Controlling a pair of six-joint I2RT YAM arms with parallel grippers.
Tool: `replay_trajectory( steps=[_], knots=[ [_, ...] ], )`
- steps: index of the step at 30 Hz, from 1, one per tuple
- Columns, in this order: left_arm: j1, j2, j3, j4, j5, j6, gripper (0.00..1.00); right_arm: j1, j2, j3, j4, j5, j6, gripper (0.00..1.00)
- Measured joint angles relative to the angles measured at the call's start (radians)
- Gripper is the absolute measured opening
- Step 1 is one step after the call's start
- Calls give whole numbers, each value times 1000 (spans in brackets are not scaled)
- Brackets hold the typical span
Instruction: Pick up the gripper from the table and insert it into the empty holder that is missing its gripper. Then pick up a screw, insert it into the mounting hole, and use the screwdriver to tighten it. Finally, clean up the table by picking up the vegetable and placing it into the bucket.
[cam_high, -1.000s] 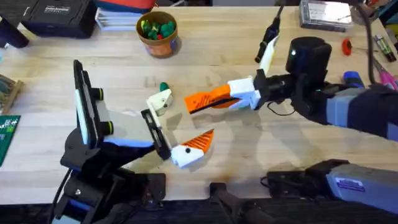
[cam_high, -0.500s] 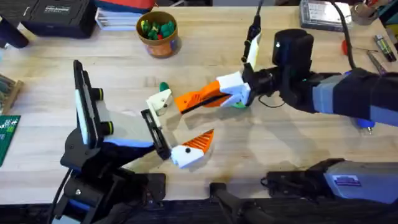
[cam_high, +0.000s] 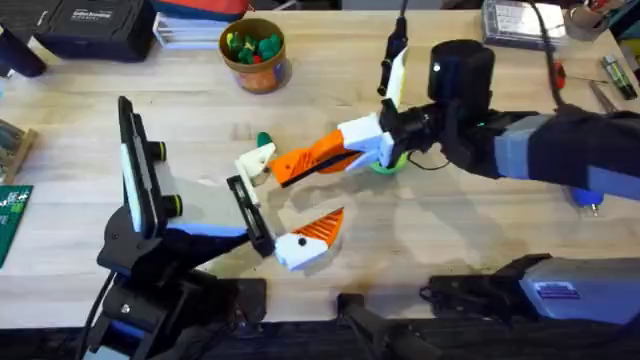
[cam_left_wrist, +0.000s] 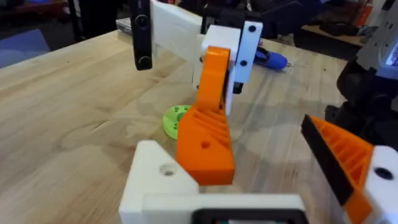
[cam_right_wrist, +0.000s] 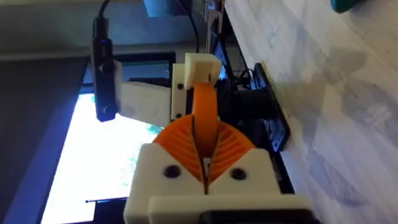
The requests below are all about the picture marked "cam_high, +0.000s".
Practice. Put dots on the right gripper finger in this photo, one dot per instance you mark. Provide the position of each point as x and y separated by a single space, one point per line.
320 152

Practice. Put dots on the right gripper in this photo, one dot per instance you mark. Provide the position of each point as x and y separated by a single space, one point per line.
460 80

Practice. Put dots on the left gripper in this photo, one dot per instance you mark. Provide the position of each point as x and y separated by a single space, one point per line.
210 205

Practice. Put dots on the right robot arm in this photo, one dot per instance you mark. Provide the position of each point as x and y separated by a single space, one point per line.
565 150

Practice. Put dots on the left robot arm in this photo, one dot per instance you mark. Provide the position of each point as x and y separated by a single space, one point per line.
150 260

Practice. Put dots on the green vegetable toy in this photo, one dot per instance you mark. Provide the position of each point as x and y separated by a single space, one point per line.
264 139

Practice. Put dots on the blue electric screwdriver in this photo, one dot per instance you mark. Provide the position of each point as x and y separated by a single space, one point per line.
585 197

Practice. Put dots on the green disc with holes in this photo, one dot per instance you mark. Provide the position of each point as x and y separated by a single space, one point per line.
395 169

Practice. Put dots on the right wrist upright plate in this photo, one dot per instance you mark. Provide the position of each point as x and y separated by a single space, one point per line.
397 75

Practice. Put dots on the wrist upright plate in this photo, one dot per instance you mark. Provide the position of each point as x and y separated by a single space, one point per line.
137 170
397 75

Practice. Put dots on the brown tub with toys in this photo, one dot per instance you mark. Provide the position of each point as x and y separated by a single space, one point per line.
257 65

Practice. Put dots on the left wrist upright plate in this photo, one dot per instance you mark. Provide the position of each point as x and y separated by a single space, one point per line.
137 170

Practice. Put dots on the red and blue bag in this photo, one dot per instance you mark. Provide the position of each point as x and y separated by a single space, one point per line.
200 9

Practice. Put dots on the clear plastic parts box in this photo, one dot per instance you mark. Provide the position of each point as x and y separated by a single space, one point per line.
520 22

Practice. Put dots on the grey metal tool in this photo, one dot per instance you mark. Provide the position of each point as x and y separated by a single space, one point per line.
602 96

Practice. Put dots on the grey tape roll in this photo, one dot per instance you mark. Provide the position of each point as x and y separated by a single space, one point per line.
585 22

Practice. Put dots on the black tool case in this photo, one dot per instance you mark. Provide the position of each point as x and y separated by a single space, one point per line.
95 27

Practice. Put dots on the green and black tool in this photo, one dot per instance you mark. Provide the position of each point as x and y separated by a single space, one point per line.
619 76

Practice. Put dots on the green board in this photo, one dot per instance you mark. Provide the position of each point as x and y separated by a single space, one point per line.
12 220

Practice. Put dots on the wooden box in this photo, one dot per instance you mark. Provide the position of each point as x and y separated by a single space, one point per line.
15 150

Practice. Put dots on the dark cylindrical object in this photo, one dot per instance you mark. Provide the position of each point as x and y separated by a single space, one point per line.
20 55

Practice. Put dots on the black rail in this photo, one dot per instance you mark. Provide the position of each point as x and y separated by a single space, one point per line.
310 342

